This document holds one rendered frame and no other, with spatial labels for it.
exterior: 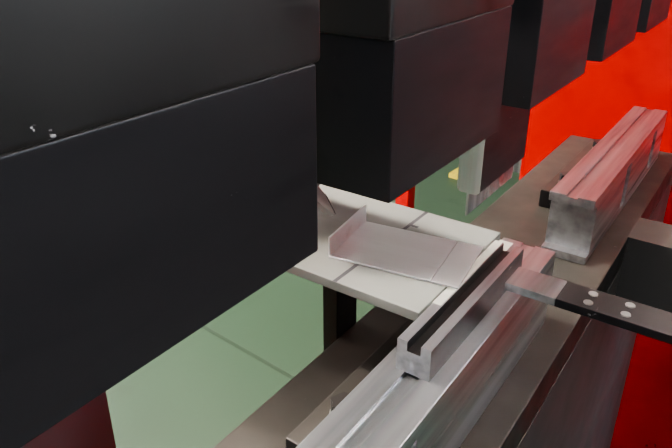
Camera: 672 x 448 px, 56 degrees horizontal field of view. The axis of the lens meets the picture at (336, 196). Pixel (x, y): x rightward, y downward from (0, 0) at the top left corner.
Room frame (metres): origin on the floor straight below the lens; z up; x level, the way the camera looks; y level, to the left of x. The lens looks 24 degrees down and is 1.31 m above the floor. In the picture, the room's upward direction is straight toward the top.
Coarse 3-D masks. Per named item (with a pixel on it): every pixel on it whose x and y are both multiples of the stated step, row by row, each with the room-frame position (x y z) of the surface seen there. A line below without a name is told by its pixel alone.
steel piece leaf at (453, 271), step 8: (456, 248) 0.55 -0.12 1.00; (464, 248) 0.55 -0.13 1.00; (472, 248) 0.55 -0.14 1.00; (480, 248) 0.55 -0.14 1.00; (448, 256) 0.54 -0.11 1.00; (456, 256) 0.54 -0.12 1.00; (464, 256) 0.54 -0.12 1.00; (472, 256) 0.54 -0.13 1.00; (448, 264) 0.52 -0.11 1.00; (456, 264) 0.52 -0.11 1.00; (464, 264) 0.52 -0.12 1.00; (472, 264) 0.52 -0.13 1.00; (440, 272) 0.51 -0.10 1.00; (448, 272) 0.51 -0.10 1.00; (456, 272) 0.51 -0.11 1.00; (464, 272) 0.51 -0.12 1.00; (432, 280) 0.49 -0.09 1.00; (440, 280) 0.49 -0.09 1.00; (448, 280) 0.49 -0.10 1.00; (456, 280) 0.49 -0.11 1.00; (456, 288) 0.48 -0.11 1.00
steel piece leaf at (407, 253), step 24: (360, 216) 0.60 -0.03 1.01; (336, 240) 0.55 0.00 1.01; (360, 240) 0.57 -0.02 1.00; (384, 240) 0.57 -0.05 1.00; (408, 240) 0.57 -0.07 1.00; (432, 240) 0.57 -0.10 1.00; (360, 264) 0.52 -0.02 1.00; (384, 264) 0.52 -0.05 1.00; (408, 264) 0.52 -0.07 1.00; (432, 264) 0.52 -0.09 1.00
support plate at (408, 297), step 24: (336, 192) 0.70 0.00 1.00; (336, 216) 0.63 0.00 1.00; (384, 216) 0.63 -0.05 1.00; (408, 216) 0.63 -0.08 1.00; (432, 216) 0.63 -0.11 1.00; (456, 240) 0.57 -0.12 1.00; (480, 240) 0.57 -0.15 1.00; (312, 264) 0.52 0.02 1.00; (336, 264) 0.52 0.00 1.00; (336, 288) 0.49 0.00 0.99; (360, 288) 0.48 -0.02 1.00; (384, 288) 0.48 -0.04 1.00; (408, 288) 0.48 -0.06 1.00; (432, 288) 0.48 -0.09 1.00; (408, 312) 0.45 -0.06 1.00
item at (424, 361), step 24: (504, 264) 0.53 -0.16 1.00; (480, 288) 0.48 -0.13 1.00; (432, 312) 0.45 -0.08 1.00; (456, 312) 0.45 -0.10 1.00; (480, 312) 0.47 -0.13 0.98; (408, 336) 0.41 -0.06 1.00; (432, 336) 0.41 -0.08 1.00; (456, 336) 0.43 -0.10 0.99; (408, 360) 0.40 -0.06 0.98; (432, 360) 0.40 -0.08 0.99
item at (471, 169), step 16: (512, 112) 0.51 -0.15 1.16; (528, 112) 0.54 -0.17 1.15; (512, 128) 0.51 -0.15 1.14; (480, 144) 0.46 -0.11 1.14; (496, 144) 0.48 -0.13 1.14; (512, 144) 0.51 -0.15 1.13; (464, 160) 0.47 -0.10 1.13; (480, 160) 0.46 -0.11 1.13; (496, 160) 0.49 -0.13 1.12; (512, 160) 0.52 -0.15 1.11; (464, 176) 0.47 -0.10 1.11; (480, 176) 0.46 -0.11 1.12; (496, 176) 0.49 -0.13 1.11; (480, 192) 0.49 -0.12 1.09
